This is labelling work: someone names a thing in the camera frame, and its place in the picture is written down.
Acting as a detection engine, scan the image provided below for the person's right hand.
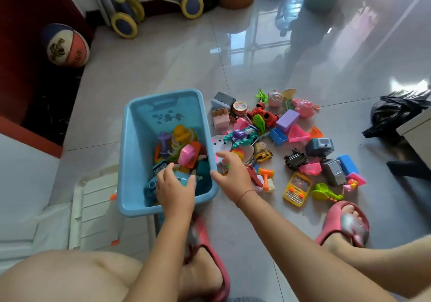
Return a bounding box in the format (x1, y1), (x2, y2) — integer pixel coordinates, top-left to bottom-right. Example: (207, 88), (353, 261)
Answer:
(210, 151), (258, 208)

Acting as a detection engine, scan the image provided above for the person's left hand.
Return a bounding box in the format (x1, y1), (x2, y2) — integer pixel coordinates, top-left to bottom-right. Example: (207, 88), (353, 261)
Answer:
(155, 162), (197, 222)

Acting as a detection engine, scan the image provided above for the red toy plane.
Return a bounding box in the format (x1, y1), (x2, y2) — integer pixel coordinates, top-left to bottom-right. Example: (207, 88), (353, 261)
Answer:
(245, 163), (265, 190)

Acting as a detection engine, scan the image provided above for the teal toy cube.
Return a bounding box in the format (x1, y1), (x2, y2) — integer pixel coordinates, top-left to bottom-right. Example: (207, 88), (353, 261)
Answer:
(175, 171), (198, 188)

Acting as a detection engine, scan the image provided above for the teal toy truck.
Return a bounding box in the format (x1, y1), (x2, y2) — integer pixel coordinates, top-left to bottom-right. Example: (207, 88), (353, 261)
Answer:
(144, 159), (169, 206)

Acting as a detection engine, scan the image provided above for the teal toy creature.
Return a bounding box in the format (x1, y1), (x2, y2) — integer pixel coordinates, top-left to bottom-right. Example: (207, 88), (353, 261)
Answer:
(196, 160), (211, 191)

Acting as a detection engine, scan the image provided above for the yellow toy race car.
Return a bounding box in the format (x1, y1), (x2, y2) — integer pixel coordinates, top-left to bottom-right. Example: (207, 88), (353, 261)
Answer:
(252, 149), (274, 164)

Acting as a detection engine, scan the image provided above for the white bunny toy board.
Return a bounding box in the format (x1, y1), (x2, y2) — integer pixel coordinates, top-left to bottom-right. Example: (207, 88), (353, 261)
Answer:
(210, 134), (233, 164)

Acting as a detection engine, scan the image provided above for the teal purple toy robot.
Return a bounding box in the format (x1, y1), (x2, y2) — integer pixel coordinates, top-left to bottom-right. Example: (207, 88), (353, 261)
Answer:
(223, 126), (260, 149)

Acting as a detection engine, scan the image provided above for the pink red toy block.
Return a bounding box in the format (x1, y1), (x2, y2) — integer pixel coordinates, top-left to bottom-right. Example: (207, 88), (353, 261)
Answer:
(177, 144), (197, 169)

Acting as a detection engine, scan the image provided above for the blue plastic storage bin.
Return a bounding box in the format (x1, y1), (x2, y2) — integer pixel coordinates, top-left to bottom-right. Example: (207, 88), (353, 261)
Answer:
(116, 89), (220, 218)

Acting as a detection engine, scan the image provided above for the pink house-shaped toy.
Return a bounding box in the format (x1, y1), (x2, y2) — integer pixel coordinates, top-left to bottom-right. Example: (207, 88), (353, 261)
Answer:
(233, 117), (251, 132)

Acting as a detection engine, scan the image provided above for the green oval toy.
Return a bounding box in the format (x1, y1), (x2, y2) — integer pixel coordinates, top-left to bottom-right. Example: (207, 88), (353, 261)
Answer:
(252, 113), (267, 134)

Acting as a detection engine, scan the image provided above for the yellow duck toy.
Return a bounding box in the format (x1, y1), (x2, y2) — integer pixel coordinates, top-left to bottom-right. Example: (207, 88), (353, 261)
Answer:
(172, 124), (199, 147)

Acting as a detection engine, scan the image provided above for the black toy vehicle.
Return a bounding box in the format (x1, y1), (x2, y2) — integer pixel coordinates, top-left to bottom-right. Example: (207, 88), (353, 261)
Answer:
(284, 148), (309, 172)

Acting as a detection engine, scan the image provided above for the yellow toy phone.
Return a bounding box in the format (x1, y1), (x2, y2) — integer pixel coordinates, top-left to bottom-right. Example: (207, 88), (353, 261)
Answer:
(282, 172), (313, 208)

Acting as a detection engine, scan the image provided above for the red toy camera robot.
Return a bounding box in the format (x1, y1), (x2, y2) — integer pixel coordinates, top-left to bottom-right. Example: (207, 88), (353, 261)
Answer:
(246, 102), (279, 128)

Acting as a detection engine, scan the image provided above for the round colourful toy drum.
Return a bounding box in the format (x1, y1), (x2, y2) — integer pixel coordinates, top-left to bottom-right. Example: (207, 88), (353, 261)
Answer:
(231, 101), (249, 119)

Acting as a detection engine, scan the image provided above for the purple foam block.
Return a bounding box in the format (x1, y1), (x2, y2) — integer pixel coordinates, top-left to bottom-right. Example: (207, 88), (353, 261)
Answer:
(275, 109), (301, 134)

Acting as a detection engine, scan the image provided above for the grey toothed toy block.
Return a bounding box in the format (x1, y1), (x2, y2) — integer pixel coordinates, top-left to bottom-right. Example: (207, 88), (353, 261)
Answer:
(211, 92), (236, 112)

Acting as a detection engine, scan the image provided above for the white plastic lid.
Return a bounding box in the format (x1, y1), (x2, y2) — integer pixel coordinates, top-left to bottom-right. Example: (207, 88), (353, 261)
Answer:
(68, 165), (159, 250)

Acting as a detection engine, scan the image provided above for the round pink pig toy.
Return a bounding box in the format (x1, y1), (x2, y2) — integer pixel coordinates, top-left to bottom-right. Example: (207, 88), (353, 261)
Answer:
(268, 89), (285, 108)

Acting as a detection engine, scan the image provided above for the lime green toy scoop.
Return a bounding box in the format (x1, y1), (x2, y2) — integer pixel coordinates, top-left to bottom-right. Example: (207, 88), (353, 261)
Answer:
(311, 182), (345, 202)

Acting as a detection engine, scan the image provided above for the blue-grey toy appliance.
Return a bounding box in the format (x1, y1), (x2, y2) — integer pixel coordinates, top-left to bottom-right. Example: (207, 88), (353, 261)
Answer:
(305, 138), (335, 158)

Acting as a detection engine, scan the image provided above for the pink pig toy pot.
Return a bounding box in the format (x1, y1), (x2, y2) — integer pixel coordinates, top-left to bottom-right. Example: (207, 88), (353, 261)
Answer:
(291, 98), (321, 119)

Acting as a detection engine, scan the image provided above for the grey toy refrigerator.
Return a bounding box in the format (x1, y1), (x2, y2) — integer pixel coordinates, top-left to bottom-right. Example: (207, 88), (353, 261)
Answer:
(320, 158), (347, 187)

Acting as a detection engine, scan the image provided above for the blue toy block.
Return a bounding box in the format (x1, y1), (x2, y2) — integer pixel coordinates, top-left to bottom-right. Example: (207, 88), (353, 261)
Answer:
(336, 154), (360, 176)

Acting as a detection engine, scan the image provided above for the person's left forearm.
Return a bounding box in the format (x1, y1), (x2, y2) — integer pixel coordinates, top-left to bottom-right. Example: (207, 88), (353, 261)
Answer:
(124, 210), (196, 302)

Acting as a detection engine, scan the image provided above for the person's right forearm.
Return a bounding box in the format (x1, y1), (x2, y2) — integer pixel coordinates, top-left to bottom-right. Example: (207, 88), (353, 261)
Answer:
(235, 190), (398, 302)

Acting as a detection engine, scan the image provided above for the pink left slipper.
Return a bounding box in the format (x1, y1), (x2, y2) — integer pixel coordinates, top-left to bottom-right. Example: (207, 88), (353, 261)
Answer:
(185, 214), (232, 302)

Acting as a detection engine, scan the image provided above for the pink slipper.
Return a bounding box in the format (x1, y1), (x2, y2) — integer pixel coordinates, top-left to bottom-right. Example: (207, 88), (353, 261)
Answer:
(315, 200), (370, 249)
(185, 214), (232, 302)

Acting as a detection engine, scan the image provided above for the pink right slipper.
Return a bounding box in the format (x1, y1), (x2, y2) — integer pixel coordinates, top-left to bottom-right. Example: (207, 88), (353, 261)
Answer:
(315, 200), (370, 249)

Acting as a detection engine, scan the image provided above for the black plastic bag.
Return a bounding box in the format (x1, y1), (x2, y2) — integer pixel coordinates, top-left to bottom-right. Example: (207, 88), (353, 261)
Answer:
(362, 88), (431, 139)

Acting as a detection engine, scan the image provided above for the black furniture foot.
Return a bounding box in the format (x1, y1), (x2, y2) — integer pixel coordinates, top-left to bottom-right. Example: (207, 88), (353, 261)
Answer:
(386, 160), (431, 182)

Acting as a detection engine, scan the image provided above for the yellow blue ride-on bike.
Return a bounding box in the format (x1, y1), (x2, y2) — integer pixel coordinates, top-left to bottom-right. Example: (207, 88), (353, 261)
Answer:
(84, 0), (205, 40)

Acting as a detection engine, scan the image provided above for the striped basketball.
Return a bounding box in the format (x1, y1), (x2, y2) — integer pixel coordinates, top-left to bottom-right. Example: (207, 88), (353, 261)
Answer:
(42, 23), (91, 69)

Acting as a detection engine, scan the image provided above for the beige cabinet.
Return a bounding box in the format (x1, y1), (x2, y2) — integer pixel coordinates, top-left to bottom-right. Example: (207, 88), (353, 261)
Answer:
(396, 108), (431, 181)

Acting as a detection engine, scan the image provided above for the thin wrist bracelet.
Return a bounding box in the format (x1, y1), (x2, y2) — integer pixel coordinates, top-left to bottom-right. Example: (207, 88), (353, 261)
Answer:
(235, 189), (258, 209)

